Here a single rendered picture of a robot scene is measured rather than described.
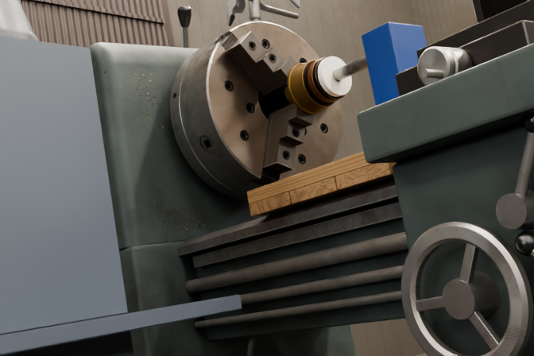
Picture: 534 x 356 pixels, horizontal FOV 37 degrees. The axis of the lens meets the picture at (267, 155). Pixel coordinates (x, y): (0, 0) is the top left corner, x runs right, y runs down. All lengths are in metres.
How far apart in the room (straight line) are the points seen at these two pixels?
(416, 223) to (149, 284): 0.63
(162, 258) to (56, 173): 0.47
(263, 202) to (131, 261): 0.30
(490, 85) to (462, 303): 0.22
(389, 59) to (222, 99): 0.32
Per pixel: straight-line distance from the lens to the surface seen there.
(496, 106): 0.80
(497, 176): 0.85
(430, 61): 0.88
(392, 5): 8.48
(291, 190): 1.19
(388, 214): 1.09
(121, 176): 1.45
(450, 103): 0.83
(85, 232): 1.02
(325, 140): 1.53
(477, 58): 0.90
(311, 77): 1.36
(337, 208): 1.13
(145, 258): 1.43
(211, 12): 6.25
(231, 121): 1.40
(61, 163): 1.02
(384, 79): 1.24
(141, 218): 1.44
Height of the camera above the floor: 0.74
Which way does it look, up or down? 10 degrees up
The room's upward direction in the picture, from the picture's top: 10 degrees counter-clockwise
